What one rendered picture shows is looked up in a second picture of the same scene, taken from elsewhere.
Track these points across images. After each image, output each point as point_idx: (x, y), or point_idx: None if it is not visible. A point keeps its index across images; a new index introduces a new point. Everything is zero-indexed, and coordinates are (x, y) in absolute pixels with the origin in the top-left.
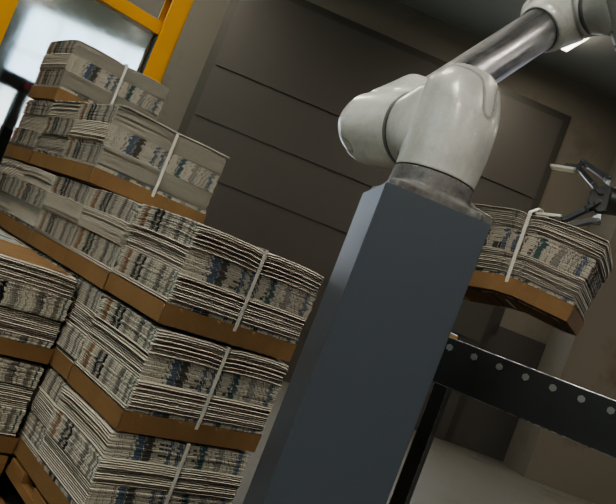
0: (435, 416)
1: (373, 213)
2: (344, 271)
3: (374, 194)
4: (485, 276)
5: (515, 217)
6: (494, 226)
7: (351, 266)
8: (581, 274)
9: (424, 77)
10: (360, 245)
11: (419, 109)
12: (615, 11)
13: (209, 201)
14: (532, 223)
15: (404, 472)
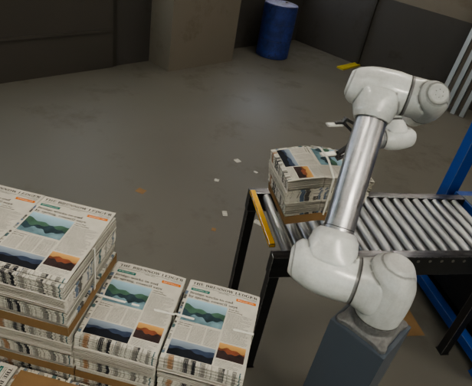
0: (250, 229)
1: (375, 370)
2: (349, 376)
3: (363, 349)
4: (311, 215)
5: (324, 181)
6: (313, 189)
7: (362, 384)
8: None
9: (349, 240)
10: (368, 379)
11: (383, 305)
12: (427, 118)
13: (114, 245)
14: (334, 181)
15: (239, 256)
